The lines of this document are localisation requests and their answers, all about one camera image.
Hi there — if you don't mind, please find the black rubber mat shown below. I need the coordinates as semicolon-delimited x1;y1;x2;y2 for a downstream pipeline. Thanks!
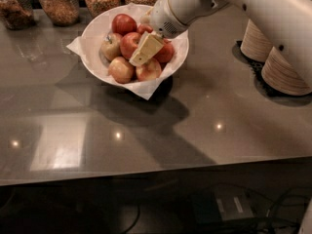
235;40;312;99

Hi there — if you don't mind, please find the paper bowl stack back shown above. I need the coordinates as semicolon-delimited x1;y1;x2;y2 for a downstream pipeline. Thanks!
240;20;273;62

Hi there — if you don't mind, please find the paper bowl stack front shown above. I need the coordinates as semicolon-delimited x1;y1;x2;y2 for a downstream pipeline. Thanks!
261;47;312;97

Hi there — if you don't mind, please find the glass jar dark granola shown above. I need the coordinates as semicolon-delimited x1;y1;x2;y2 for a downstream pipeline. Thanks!
0;0;35;30

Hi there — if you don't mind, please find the pale apple bottom left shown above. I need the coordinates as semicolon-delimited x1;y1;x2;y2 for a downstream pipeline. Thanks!
108;57;135;84

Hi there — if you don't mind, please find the white paper liner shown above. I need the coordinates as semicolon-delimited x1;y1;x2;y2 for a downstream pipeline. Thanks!
66;3;190;101

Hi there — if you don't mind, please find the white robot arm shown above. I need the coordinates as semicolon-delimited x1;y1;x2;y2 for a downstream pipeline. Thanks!
130;0;312;86

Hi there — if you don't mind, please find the pale apple bottom right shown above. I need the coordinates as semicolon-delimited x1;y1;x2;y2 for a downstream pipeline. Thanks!
136;58;162;82

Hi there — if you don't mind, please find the paper bowl stack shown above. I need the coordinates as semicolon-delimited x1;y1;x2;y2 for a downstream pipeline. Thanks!
240;20;273;62
261;47;312;97

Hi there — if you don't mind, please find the pale apple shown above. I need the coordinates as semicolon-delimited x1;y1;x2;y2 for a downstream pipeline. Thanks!
108;57;135;84
136;58;162;82

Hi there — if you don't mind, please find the black cable on floor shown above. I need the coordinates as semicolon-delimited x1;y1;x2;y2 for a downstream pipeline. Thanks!
208;182;310;234

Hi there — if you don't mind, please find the glass jar brown cereal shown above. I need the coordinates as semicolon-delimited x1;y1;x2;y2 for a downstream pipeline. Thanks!
38;0;79;26

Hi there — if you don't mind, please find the yellow-green apple left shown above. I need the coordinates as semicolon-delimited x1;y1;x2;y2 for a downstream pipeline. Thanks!
100;33;122;61

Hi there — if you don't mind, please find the white bowl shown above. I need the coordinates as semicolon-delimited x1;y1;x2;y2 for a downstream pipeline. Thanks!
80;3;190;88

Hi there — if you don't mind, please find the black box under table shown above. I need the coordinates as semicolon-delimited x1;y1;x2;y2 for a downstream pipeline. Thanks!
190;188;254;224

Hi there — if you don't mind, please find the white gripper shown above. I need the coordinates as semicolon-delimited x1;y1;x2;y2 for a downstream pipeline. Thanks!
130;0;188;66

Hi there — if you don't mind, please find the red apple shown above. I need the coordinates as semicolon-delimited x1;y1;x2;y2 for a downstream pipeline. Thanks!
111;14;137;35
136;23;153;34
120;32;141;59
154;40;175;63

